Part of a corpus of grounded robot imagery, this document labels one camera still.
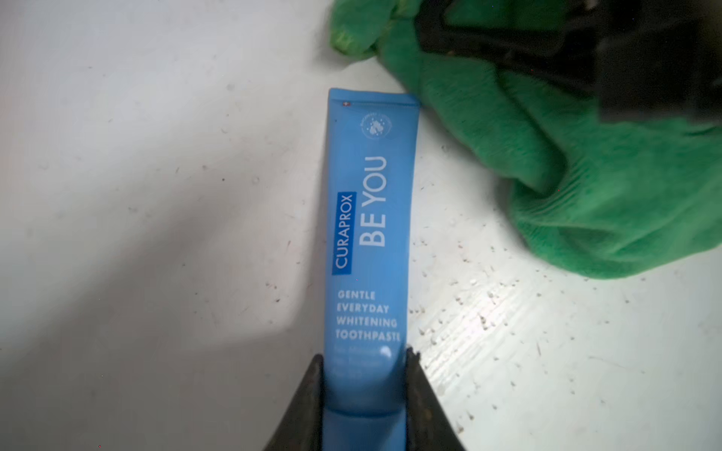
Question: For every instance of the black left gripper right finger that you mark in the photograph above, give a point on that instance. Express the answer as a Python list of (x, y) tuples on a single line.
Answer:
[(427, 426)]

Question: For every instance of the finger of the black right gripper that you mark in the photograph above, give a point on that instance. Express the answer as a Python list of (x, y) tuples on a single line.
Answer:
[(564, 58)]

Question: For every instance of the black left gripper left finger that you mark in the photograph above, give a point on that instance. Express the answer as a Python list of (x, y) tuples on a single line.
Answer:
[(301, 426)]

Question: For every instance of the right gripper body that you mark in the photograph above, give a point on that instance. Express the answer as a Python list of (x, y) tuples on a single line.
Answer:
[(651, 60)]

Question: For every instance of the green cleaning cloth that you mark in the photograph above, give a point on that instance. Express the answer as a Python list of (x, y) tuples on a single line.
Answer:
[(601, 200)]

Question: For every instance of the blue toothpaste tube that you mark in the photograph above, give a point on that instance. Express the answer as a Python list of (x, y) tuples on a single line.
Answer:
[(372, 142)]

